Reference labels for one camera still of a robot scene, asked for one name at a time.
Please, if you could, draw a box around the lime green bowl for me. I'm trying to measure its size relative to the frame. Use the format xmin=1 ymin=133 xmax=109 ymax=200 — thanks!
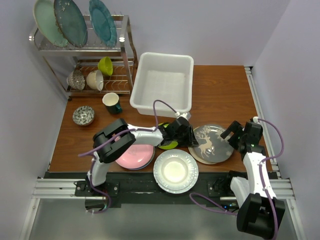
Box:
xmin=97 ymin=56 xmax=113 ymax=76

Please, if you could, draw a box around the white plastic bin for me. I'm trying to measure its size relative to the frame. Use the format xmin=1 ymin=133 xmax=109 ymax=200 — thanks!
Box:
xmin=129 ymin=52 xmax=194 ymax=116

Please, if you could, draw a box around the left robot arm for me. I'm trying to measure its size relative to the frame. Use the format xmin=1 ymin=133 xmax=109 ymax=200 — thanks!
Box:
xmin=78 ymin=117 xmax=199 ymax=196

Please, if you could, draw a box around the dark green mug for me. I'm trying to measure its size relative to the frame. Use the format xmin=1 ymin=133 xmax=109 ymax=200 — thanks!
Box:
xmin=102 ymin=92 xmax=123 ymax=115

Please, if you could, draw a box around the mint green large plate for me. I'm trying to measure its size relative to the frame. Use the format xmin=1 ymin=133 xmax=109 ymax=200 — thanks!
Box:
xmin=33 ymin=0 xmax=69 ymax=48

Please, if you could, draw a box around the blue plate under pink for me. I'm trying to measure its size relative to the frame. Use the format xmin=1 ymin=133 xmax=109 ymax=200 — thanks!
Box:
xmin=128 ymin=147 xmax=156 ymax=171

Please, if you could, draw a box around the lime green plate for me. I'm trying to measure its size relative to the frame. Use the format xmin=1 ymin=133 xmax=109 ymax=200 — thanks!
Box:
xmin=158 ymin=122 xmax=179 ymax=150

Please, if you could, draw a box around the teal large plate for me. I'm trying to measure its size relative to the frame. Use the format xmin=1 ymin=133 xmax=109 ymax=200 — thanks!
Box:
xmin=89 ymin=0 xmax=117 ymax=48

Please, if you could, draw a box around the dark blue speckled plate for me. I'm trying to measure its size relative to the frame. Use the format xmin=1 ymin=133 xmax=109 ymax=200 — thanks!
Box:
xmin=53 ymin=0 xmax=88 ymax=48

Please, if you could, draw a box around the white scalloped deep plate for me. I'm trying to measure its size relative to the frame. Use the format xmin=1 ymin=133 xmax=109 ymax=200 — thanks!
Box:
xmin=153 ymin=149 xmax=199 ymax=183

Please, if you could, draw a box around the cream white bowl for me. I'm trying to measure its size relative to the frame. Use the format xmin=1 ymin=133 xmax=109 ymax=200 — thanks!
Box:
xmin=86 ymin=70 xmax=104 ymax=91

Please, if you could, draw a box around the metal dish rack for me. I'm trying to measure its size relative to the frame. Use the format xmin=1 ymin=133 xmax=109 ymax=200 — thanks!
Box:
xmin=28 ymin=14 xmax=138 ymax=101

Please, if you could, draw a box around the aluminium frame rail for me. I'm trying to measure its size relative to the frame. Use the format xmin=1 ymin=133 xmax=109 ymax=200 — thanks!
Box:
xmin=18 ymin=177 xmax=87 ymax=240

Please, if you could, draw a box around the grey reindeer plate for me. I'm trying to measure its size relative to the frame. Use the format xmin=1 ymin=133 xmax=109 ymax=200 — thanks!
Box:
xmin=188 ymin=124 xmax=234 ymax=165

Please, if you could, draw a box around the grey patterned bowl on rack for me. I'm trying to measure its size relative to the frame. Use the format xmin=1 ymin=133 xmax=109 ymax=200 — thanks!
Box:
xmin=66 ymin=69 xmax=86 ymax=91

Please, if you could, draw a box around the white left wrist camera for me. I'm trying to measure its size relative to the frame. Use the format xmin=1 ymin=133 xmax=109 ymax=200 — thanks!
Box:
xmin=174 ymin=111 xmax=191 ymax=120

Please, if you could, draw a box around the white plate under scalloped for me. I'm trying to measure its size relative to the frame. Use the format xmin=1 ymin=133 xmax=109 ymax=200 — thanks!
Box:
xmin=155 ymin=175 xmax=198 ymax=194

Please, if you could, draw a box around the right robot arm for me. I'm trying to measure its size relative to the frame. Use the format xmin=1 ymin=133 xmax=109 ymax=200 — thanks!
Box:
xmin=220 ymin=117 xmax=286 ymax=240

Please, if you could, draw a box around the leaf patterned bowl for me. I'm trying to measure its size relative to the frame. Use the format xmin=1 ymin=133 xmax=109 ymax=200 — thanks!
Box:
xmin=72 ymin=105 xmax=95 ymax=127

